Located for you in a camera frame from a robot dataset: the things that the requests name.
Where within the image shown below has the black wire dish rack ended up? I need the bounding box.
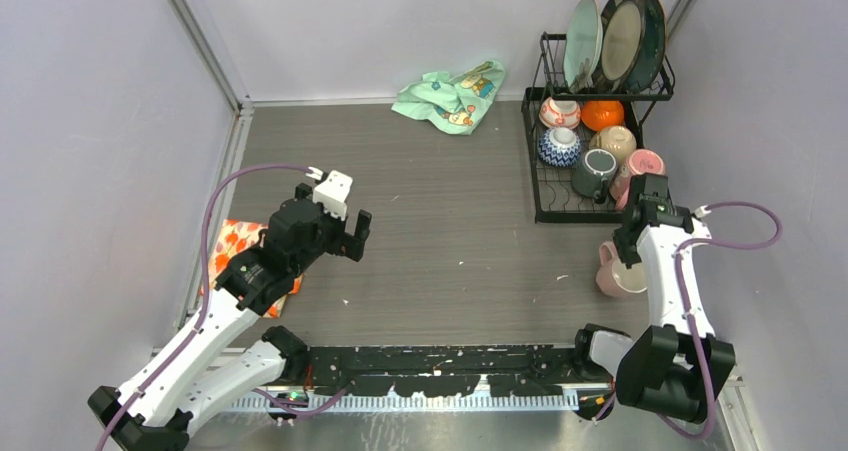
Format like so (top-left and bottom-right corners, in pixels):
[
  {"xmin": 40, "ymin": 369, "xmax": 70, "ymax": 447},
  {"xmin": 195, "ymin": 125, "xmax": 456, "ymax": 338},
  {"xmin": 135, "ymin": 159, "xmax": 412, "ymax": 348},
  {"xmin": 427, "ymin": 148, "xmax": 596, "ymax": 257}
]
[{"xmin": 521, "ymin": 32, "xmax": 676, "ymax": 224}]

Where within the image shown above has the pink glass mug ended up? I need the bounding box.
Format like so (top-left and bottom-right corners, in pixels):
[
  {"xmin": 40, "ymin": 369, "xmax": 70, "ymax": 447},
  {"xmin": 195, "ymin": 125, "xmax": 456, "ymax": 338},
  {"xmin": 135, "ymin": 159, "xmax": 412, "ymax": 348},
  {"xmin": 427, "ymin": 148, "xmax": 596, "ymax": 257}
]
[{"xmin": 610, "ymin": 149, "xmax": 666, "ymax": 212}]

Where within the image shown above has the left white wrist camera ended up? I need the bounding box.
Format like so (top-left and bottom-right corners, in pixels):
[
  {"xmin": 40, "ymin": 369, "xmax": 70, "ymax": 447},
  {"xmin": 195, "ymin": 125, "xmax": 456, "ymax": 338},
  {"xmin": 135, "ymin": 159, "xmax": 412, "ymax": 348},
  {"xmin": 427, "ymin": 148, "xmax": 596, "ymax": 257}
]
[{"xmin": 306, "ymin": 167, "xmax": 353, "ymax": 221}]

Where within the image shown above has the orange floral cloth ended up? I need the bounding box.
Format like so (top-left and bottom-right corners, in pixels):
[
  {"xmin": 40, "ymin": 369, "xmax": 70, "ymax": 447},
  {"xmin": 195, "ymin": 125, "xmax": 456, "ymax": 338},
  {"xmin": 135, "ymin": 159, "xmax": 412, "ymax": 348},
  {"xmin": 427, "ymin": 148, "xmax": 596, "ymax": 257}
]
[{"xmin": 207, "ymin": 219, "xmax": 304, "ymax": 319}]

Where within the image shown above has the black rimmed cream plate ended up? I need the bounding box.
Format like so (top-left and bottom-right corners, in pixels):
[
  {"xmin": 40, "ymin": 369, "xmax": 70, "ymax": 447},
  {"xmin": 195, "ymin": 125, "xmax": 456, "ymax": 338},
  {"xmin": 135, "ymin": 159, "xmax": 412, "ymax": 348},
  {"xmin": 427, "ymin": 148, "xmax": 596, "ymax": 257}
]
[{"xmin": 592, "ymin": 0, "xmax": 645, "ymax": 93}]

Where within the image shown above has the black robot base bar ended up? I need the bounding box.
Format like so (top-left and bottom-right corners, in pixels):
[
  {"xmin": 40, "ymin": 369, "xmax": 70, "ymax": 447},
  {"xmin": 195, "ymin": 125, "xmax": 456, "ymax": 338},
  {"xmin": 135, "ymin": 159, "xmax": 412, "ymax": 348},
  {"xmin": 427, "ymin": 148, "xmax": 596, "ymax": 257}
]
[{"xmin": 271, "ymin": 344, "xmax": 612, "ymax": 398}]

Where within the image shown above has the dark green mug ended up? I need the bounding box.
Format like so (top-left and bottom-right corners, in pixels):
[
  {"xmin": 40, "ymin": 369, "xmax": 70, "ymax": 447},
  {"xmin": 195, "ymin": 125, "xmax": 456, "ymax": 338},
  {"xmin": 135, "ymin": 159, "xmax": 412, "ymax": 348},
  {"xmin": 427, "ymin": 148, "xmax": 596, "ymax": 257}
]
[{"xmin": 572, "ymin": 149, "xmax": 618, "ymax": 204}]

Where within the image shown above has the pale pink mug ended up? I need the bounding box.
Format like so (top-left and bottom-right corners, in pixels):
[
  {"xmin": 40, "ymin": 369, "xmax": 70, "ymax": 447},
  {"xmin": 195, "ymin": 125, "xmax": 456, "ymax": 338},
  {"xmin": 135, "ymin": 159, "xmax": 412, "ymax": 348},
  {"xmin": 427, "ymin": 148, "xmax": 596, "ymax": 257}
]
[{"xmin": 595, "ymin": 241, "xmax": 647, "ymax": 298}]

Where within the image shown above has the mint green flower plate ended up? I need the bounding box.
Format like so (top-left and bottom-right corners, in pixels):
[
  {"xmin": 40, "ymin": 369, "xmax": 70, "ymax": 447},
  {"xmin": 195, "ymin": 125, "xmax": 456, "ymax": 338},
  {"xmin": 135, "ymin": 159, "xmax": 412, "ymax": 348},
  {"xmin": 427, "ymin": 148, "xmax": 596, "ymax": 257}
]
[{"xmin": 563, "ymin": 0, "xmax": 603, "ymax": 93}]

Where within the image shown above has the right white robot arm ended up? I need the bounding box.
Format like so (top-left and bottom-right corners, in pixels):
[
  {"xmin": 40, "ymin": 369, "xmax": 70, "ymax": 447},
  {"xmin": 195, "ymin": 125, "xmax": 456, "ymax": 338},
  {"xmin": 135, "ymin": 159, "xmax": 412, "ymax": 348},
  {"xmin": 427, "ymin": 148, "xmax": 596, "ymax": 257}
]
[{"xmin": 570, "ymin": 174, "xmax": 736, "ymax": 430}]

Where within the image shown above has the mint green cartoon cloth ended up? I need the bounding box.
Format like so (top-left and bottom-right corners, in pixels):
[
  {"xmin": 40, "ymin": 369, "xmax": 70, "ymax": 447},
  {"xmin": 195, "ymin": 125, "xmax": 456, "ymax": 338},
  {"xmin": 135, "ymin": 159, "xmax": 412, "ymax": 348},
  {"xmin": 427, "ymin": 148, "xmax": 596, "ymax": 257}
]
[{"xmin": 391, "ymin": 60, "xmax": 506, "ymax": 135}]

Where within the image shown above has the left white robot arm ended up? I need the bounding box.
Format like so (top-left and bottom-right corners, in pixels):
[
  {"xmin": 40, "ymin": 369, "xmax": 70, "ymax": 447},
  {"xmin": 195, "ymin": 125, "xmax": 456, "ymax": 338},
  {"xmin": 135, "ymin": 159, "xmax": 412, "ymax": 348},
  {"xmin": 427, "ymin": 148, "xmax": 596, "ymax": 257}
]
[{"xmin": 88, "ymin": 172, "xmax": 371, "ymax": 450}]

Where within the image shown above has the dark blue floral plate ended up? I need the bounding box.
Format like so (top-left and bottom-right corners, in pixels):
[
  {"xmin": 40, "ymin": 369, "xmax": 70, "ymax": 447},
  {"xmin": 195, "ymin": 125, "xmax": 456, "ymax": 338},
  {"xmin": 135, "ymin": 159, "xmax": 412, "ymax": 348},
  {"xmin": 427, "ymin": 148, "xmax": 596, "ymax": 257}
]
[{"xmin": 625, "ymin": 0, "xmax": 667, "ymax": 93}]

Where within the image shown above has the white bowl orange outside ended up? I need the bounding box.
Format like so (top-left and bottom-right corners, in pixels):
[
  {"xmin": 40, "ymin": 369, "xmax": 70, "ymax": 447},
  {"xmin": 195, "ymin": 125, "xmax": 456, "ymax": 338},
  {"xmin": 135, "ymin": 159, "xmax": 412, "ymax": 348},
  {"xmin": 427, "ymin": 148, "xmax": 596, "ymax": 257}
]
[{"xmin": 581, "ymin": 100, "xmax": 625, "ymax": 132}]

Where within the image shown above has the orange coral pattern bowl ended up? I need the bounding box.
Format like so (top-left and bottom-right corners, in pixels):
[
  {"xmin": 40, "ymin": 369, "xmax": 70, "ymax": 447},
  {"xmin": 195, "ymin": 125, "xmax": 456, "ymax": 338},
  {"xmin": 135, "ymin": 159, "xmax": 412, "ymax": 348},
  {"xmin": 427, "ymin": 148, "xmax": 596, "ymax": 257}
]
[{"xmin": 539, "ymin": 97, "xmax": 581, "ymax": 129}]

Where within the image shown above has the white ceramic bowl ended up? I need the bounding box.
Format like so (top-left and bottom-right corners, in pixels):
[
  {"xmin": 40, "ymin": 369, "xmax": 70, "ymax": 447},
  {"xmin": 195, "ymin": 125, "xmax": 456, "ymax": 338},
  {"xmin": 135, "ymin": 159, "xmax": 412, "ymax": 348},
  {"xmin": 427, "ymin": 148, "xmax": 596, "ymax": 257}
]
[{"xmin": 589, "ymin": 125, "xmax": 638, "ymax": 166}]

